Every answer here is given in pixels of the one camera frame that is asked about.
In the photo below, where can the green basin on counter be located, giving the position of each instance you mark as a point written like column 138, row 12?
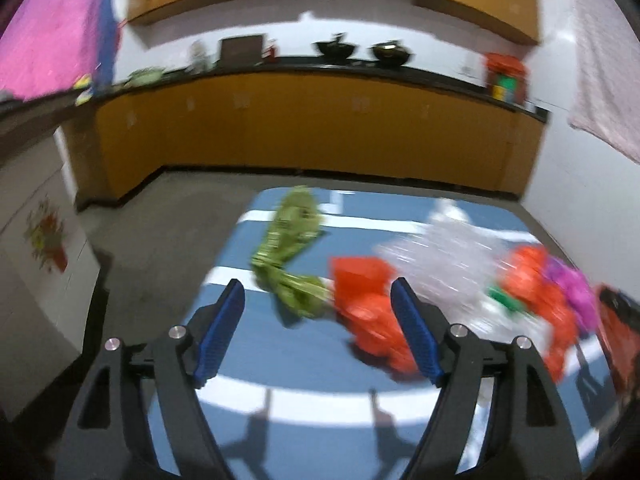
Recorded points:
column 144, row 76

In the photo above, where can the wooden lower kitchen cabinets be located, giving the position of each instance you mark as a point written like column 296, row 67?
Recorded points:
column 301, row 122

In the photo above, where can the green paw print bag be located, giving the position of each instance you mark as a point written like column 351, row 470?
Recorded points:
column 295, row 226

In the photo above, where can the clear plastic bag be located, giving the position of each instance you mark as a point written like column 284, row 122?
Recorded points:
column 450, row 262

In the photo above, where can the small green plastic scrap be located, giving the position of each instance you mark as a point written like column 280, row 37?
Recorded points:
column 511, row 303

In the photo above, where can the flower sticker white cabinet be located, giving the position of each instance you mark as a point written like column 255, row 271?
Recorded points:
column 48, row 275

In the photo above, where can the magenta blue hanging cloth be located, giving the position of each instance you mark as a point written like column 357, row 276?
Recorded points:
column 49, row 46

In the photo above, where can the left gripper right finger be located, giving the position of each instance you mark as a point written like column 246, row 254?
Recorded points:
column 528, row 434

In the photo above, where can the red bag with containers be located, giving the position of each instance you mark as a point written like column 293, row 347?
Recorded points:
column 506, row 78

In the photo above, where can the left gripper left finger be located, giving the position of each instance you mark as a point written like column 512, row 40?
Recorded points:
column 107, row 435

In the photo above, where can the red plastic trash basket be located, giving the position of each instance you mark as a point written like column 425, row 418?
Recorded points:
column 618, row 333

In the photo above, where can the clear jar on counter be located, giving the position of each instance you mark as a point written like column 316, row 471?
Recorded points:
column 199, row 61

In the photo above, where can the large orange plastic bag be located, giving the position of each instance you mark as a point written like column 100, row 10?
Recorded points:
column 523, row 279

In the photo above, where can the magenta plastic bag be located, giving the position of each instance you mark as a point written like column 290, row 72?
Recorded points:
column 577, row 292

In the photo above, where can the blue white striped tablecloth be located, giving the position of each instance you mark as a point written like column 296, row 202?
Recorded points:
column 294, row 402

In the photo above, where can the black lidded pot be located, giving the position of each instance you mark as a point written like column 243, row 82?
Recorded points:
column 391, row 54

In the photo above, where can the dark cutting board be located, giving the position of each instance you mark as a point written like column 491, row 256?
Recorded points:
column 241, row 50

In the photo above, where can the pink floral hanging cloth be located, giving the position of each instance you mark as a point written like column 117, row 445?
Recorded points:
column 607, row 95

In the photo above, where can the black wok with handle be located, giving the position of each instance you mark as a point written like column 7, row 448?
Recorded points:
column 337, row 50

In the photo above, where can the small orange plastic bag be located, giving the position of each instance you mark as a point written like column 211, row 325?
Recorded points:
column 361, row 297

